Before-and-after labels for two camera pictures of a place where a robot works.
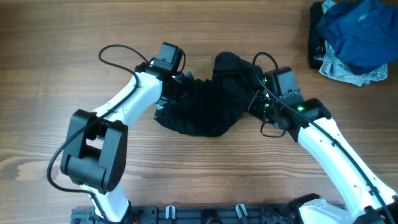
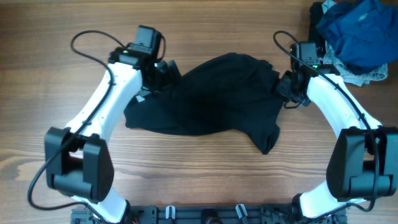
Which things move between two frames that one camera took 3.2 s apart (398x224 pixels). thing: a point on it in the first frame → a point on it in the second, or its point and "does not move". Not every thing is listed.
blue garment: [364, 33] does not move
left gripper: [184, 79] → [169, 76]
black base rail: [270, 214] does not move
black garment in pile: [316, 45] does not move
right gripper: [254, 107] → [282, 88]
